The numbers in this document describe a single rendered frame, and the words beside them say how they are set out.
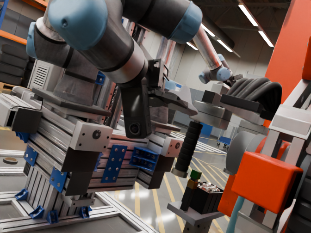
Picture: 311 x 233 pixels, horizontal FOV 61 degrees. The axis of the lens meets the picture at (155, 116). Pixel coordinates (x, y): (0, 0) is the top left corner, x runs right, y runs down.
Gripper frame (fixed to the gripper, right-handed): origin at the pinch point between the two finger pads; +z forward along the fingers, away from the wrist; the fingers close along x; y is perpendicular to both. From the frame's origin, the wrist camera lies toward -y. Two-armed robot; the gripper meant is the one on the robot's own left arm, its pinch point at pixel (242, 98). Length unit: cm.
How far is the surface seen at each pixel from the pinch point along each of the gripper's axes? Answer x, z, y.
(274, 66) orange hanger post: 41, -31, 25
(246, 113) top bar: 51, -44, 71
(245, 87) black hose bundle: 63, -60, 82
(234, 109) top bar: 53, -51, 78
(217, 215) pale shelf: 3, 21, 73
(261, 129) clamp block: 49, -32, 66
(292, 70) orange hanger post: 48, -28, 26
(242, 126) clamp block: 43, -34, 66
